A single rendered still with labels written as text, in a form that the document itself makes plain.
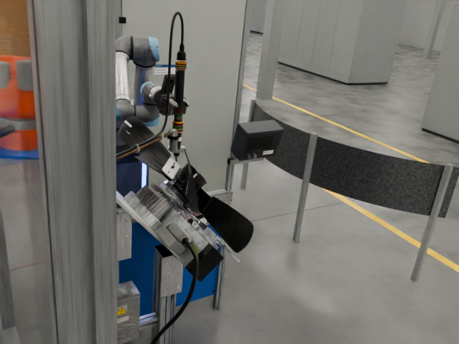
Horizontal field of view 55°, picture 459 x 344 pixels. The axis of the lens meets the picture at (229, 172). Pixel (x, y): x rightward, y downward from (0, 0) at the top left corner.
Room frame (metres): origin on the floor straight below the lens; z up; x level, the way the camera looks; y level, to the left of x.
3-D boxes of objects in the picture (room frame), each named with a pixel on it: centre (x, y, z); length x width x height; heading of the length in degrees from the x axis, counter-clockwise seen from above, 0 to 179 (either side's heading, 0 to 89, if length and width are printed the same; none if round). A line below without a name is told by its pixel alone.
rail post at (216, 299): (2.32, 0.00, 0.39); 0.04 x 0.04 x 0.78; 34
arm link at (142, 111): (1.94, 0.40, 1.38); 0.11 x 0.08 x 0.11; 109
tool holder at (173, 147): (1.72, 0.23, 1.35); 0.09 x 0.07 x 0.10; 160
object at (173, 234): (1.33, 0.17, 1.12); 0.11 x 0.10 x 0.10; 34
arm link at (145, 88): (1.95, 0.38, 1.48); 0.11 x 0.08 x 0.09; 35
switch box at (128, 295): (1.35, 0.38, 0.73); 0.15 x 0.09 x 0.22; 124
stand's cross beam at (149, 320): (1.49, 0.34, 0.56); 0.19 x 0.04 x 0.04; 124
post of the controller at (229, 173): (2.32, 0.00, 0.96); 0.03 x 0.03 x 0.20; 34
